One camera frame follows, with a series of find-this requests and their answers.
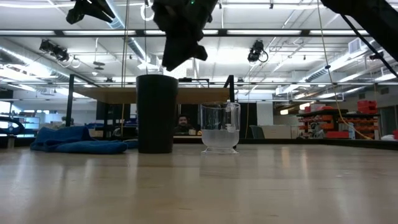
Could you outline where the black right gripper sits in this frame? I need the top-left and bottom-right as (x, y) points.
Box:
(151, 0), (218, 72)

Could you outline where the tall black cup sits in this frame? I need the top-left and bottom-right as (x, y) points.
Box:
(136, 73), (180, 154)

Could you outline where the clear glass mug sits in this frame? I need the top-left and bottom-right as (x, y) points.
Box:
(200, 101), (241, 155)

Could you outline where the wooden shelf with black legs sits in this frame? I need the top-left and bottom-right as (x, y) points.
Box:
(65, 73), (237, 149)

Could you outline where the person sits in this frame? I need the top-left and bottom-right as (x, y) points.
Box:
(173, 114), (197, 136)

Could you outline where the grey office chair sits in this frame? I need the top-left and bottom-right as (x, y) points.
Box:
(249, 124), (266, 140)

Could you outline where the blue cloth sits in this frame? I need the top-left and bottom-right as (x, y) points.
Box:
(30, 125), (139, 156)

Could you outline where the parts bin storage rack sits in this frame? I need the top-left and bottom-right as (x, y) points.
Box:
(297, 99), (382, 140)

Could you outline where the black overhead frame beam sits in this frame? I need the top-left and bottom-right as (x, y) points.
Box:
(0, 29), (398, 39)

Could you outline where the white cable loop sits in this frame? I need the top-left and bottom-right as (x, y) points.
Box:
(139, 2), (156, 22)

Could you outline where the black ceiling-mounted camera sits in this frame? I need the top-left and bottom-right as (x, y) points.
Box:
(39, 39), (70, 62)

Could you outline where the black overhead camera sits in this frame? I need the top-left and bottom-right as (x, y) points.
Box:
(248, 39), (269, 63)

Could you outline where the long yellow hanging cable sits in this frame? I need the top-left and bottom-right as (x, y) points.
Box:
(316, 0), (374, 141)

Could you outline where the black metal table frame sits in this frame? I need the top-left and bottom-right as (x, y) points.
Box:
(0, 136), (398, 151)

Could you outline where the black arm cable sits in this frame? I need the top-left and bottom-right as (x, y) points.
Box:
(340, 14), (398, 78)

